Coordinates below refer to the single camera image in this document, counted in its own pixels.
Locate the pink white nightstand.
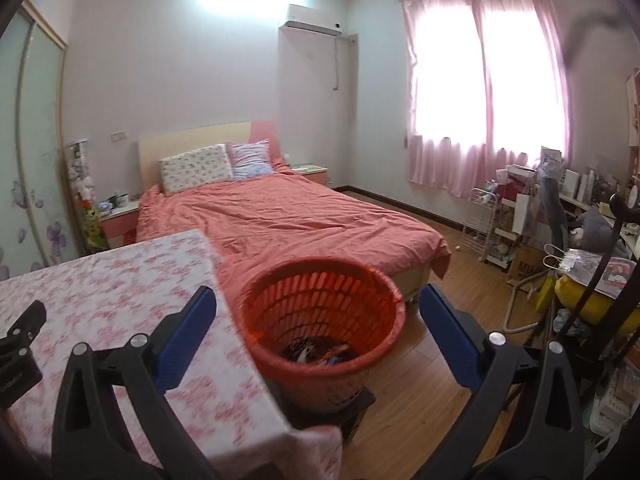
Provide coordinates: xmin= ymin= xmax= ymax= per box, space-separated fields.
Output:
xmin=97 ymin=200 xmax=141 ymax=251
xmin=290 ymin=164 xmax=329 ymax=188

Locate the pink striped pillow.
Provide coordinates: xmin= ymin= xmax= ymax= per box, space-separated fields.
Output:
xmin=226 ymin=141 xmax=276 ymax=181

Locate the hanging plush toy organizer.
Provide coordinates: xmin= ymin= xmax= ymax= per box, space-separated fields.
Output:
xmin=65 ymin=139 xmax=96 ymax=206

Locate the table with floral tablecloth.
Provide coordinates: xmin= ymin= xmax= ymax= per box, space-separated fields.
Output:
xmin=0 ymin=229 xmax=343 ymax=480

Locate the orange plastic basket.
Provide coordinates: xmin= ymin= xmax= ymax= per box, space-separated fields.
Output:
xmin=234 ymin=256 xmax=407 ymax=408

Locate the flower-print sliding wardrobe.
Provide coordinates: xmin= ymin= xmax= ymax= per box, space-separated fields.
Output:
xmin=0 ymin=0 xmax=83 ymax=281

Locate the white air conditioner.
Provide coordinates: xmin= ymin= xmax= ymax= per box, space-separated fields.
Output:
xmin=279 ymin=4 xmax=343 ymax=38

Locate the yellow cushion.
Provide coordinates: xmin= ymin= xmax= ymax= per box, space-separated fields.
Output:
xmin=555 ymin=272 xmax=640 ymax=326

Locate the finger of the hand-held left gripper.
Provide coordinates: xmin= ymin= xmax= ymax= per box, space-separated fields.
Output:
xmin=7 ymin=300 xmax=47 ymax=343

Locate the white floral pillow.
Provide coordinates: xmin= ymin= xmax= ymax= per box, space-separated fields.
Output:
xmin=158 ymin=144 xmax=233 ymax=197

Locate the green plush toy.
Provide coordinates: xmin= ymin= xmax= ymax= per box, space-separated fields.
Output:
xmin=82 ymin=202 xmax=108 ymax=251

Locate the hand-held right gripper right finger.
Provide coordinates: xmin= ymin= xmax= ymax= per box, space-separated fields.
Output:
xmin=419 ymin=283 xmax=586 ymax=480

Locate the white storage cart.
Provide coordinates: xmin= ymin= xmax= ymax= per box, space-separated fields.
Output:
xmin=482 ymin=165 xmax=538 ymax=273

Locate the white metal tube frame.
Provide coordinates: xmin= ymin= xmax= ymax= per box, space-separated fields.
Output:
xmin=502 ymin=270 xmax=546 ymax=333

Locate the white plastic storage basket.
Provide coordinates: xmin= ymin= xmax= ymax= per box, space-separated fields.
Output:
xmin=587 ymin=360 xmax=640 ymax=441

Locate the cluttered desk with chair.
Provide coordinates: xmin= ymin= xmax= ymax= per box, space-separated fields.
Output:
xmin=520 ymin=192 xmax=640 ymax=361

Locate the clear plastic bag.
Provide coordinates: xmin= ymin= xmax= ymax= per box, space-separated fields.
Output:
xmin=547 ymin=245 xmax=636 ymax=301

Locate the white wire rack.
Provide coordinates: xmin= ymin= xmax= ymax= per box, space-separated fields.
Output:
xmin=460 ymin=187 xmax=498 ymax=261

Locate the wall shelf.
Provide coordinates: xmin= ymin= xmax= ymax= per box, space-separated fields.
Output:
xmin=625 ymin=67 xmax=640 ymax=148

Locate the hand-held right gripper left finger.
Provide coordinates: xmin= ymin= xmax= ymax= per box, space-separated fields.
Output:
xmin=51 ymin=285 xmax=218 ymax=480

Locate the air conditioner pipe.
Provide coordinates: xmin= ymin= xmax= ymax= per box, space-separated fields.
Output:
xmin=330 ymin=35 xmax=342 ymax=92

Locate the beige wooden bed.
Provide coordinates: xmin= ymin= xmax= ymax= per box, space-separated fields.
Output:
xmin=137 ymin=121 xmax=451 ymax=311

